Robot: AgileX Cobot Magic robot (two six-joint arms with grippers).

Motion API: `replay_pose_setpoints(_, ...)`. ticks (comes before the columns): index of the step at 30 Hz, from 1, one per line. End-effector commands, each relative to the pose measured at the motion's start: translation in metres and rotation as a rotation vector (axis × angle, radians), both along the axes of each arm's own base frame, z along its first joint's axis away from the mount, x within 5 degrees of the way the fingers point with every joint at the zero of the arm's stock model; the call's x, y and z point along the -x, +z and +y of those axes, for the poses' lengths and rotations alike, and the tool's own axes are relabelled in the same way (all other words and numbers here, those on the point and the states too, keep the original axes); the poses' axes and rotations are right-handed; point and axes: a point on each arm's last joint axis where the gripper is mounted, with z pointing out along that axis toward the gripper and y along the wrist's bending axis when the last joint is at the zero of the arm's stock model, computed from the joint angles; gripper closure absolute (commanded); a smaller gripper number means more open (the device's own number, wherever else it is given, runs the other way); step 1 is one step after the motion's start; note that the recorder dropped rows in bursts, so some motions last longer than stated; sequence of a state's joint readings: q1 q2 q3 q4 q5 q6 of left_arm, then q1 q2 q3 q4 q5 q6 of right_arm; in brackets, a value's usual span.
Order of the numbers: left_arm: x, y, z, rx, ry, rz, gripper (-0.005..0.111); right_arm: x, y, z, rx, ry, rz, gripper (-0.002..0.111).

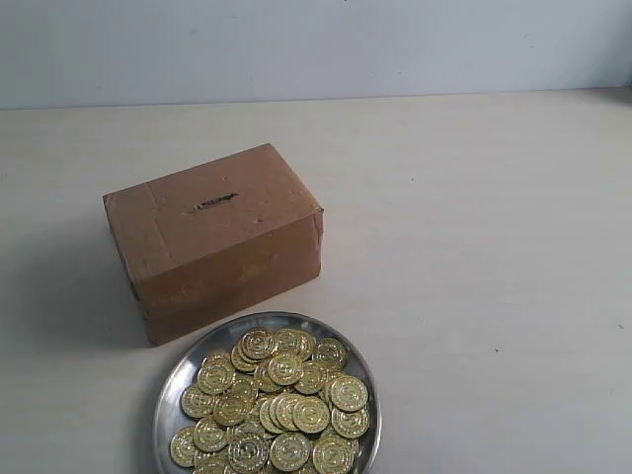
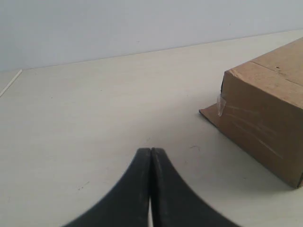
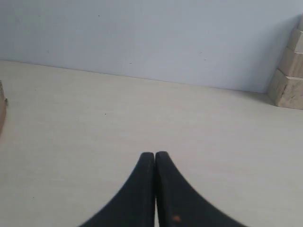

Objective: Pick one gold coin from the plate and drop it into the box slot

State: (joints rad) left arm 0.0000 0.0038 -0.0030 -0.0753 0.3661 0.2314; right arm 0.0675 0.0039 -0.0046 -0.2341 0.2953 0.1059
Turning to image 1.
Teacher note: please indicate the brown cardboard slotted box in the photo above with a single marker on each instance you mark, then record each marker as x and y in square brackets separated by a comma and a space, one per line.
[204, 243]

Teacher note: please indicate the gold coin top middle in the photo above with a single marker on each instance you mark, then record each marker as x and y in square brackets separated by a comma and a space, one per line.
[295, 342]

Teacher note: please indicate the gold coin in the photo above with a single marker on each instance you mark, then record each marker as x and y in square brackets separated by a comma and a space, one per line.
[258, 344]
[331, 352]
[183, 448]
[350, 425]
[332, 455]
[311, 415]
[196, 404]
[290, 451]
[285, 369]
[216, 376]
[295, 342]

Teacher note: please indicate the gold coin top right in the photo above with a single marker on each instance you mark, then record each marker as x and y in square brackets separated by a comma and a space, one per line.
[331, 352]

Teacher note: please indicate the gold coin top left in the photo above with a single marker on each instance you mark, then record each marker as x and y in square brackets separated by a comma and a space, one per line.
[258, 344]

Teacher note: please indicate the gold coin centre upper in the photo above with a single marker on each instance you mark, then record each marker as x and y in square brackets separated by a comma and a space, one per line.
[285, 369]

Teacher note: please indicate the gold coin right edge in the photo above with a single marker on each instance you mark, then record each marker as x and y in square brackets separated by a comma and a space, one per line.
[348, 393]

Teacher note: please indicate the gold coin left upper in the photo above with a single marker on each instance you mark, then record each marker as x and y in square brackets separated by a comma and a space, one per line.
[216, 376]

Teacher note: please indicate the gold coin lower right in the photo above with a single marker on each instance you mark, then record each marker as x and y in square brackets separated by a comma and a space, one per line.
[350, 425]

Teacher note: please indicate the gold coin left middle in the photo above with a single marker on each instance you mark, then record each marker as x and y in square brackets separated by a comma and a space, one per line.
[196, 404]

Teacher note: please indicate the gold coin bottom centre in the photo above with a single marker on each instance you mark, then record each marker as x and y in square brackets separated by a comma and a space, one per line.
[290, 451]

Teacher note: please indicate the gold coin bottom right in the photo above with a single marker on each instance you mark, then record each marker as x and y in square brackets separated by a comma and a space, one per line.
[332, 455]

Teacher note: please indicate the round steel plate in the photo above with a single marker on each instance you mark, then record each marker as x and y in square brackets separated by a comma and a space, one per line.
[169, 416]

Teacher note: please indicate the gold coin bottom left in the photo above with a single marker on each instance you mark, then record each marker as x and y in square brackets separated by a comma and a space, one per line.
[183, 448]

